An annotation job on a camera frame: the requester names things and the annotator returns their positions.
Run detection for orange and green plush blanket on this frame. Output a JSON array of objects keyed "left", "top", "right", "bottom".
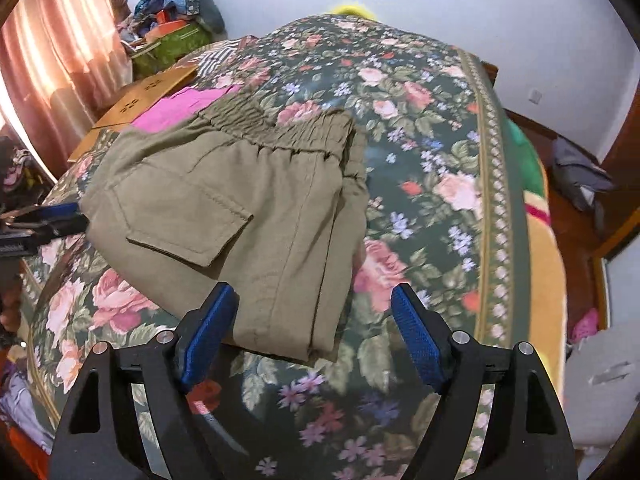
[{"left": 502, "top": 110, "right": 570, "bottom": 363}]

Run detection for reddish brown curtain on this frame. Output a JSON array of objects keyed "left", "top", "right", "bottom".
[{"left": 0, "top": 0, "right": 135, "bottom": 178}]

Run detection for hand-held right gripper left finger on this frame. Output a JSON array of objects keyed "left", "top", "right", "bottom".
[{"left": 49, "top": 282, "right": 242, "bottom": 480}]

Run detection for pink slippers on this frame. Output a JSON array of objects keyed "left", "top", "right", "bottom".
[{"left": 571, "top": 308, "right": 600, "bottom": 342}]

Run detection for striped cloth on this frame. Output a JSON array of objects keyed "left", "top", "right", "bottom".
[{"left": 196, "top": 34, "right": 262, "bottom": 77}]

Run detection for olive green pants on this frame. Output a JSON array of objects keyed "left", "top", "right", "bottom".
[{"left": 79, "top": 92, "right": 372, "bottom": 367}]

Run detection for floral blanket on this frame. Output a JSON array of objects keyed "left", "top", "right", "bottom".
[{"left": 20, "top": 11, "right": 532, "bottom": 480}]

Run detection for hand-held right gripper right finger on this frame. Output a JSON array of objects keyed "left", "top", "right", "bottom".
[{"left": 390, "top": 284, "right": 582, "bottom": 480}]

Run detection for bamboo lap desk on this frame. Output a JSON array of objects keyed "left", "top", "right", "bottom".
[{"left": 66, "top": 64, "right": 199, "bottom": 162}]

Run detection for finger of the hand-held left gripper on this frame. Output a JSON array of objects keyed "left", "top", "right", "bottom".
[
  {"left": 37, "top": 214, "right": 92, "bottom": 242},
  {"left": 27, "top": 203, "right": 82, "bottom": 224}
]

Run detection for pile of clothes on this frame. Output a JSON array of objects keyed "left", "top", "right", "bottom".
[{"left": 131, "top": 0, "right": 227, "bottom": 37}]

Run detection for green bag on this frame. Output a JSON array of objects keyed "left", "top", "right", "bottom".
[{"left": 131, "top": 22, "right": 217, "bottom": 80}]

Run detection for grey backpack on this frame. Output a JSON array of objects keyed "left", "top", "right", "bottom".
[{"left": 551, "top": 137, "right": 617, "bottom": 212}]

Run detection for yellow foam tube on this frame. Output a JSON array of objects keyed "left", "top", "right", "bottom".
[{"left": 331, "top": 2, "right": 377, "bottom": 19}]

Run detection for pink cloth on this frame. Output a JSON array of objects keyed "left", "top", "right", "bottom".
[{"left": 131, "top": 85, "right": 247, "bottom": 134}]

